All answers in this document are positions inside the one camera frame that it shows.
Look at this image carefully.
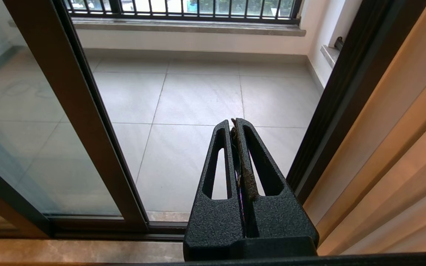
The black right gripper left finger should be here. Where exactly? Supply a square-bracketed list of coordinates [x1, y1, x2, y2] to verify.
[186, 120, 244, 239]

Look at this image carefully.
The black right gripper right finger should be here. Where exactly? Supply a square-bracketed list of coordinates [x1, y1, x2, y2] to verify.
[235, 118, 319, 239]

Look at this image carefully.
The sliding glass door brown frame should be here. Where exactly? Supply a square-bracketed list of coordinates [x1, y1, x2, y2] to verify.
[0, 0, 151, 231]

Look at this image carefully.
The dark sliding door floor track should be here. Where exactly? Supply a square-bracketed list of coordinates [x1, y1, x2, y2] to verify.
[50, 216, 187, 242]

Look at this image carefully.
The dark brown door jamb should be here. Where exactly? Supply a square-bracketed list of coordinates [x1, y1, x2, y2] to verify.
[286, 0, 426, 205]

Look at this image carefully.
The grey stone window sill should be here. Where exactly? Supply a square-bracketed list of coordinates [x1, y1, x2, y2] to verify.
[320, 44, 341, 69]
[71, 18, 307, 37]

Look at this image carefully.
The dark window frame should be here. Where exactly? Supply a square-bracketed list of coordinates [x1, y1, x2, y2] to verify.
[108, 0, 304, 19]

